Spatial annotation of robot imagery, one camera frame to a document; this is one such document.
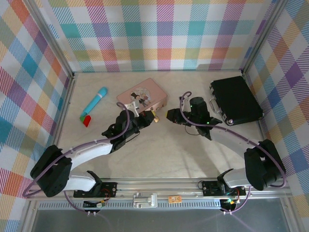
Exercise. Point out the small gold padlock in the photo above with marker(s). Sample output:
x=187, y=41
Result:
x=156, y=119

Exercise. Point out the pink tin box cartoon couple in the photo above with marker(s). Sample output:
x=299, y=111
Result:
x=149, y=89

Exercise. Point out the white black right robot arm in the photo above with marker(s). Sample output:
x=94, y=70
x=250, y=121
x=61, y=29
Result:
x=229, y=142

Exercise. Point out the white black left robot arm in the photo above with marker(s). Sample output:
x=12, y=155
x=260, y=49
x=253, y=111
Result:
x=91, y=151

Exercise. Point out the red green toy block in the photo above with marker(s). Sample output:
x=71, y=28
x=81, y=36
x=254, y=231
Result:
x=87, y=120

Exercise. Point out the teal blue cylinder tube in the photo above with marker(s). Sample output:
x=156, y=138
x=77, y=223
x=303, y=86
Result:
x=95, y=101

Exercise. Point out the slotted metal strip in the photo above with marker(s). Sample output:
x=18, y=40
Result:
x=120, y=205

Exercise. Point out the orange sticker label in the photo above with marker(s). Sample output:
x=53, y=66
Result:
x=174, y=199

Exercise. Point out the small black power module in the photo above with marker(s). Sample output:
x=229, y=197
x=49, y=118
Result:
x=229, y=203
x=94, y=205

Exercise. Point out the grey metal sheet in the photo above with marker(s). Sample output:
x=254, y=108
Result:
x=159, y=221

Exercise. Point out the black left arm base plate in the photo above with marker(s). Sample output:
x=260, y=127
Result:
x=108, y=188

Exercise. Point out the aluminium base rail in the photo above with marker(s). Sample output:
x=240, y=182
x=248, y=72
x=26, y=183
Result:
x=159, y=187

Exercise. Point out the white latch bracket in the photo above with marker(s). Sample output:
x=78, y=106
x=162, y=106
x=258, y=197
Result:
x=144, y=200

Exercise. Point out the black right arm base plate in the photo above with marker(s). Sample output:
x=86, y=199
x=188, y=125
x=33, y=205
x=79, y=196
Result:
x=210, y=188

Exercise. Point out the aluminium frame post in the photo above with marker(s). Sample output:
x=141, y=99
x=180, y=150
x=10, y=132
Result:
x=262, y=36
x=51, y=38

